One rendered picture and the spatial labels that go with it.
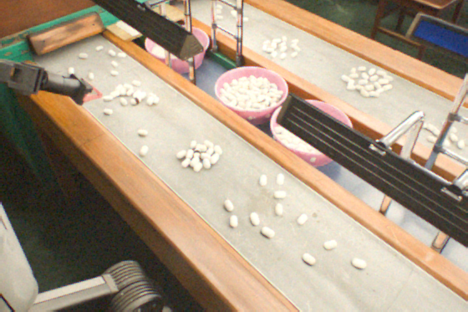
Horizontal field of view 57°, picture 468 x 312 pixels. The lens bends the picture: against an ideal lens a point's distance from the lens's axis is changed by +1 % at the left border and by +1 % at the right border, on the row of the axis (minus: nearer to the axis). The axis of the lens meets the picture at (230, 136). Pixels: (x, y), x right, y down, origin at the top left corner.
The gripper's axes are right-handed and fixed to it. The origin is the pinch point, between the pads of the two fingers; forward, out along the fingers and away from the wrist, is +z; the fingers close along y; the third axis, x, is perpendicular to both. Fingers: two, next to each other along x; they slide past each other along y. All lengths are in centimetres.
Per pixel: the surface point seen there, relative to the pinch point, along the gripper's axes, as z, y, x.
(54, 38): 5.2, 47.0, -2.6
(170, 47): -0.7, -20.6, -25.6
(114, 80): 18.1, 19.5, -0.7
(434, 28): 43, -66, -65
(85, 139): -1.9, -5.7, 13.7
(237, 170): 23, -46, -2
